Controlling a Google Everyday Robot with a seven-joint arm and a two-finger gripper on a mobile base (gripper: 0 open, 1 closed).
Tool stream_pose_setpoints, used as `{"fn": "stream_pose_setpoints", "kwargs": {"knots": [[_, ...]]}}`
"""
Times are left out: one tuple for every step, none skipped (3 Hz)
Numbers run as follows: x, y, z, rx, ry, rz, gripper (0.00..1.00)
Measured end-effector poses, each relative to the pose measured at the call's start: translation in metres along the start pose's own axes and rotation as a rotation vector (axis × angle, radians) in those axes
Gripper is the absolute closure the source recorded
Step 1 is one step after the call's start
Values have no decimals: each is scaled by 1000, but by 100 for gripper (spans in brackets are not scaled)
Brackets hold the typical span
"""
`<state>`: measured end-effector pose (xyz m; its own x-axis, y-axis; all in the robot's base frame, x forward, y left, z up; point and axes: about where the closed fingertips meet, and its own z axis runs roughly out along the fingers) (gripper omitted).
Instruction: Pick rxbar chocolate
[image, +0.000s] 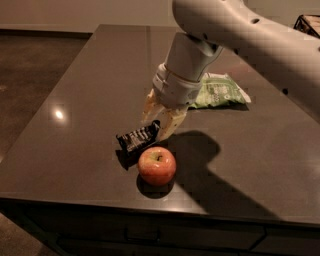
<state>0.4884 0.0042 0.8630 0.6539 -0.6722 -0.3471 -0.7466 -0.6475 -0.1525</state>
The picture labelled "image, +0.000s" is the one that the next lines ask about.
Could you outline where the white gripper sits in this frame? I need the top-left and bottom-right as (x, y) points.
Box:
(142, 63), (203, 141)

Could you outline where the black rxbar chocolate bar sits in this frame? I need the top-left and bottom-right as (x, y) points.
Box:
(116, 120), (160, 155)

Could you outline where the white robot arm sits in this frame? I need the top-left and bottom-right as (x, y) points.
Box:
(142, 0), (320, 141)

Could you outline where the red apple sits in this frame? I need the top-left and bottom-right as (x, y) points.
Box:
(137, 147), (176, 187)

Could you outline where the green chip bag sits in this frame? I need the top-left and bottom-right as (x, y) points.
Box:
(191, 73), (251, 109)

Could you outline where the dark drawer handle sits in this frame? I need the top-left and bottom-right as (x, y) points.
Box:
(124, 226), (160, 243)

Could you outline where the black wire basket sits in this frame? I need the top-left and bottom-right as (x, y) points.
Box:
(294, 15), (320, 38)

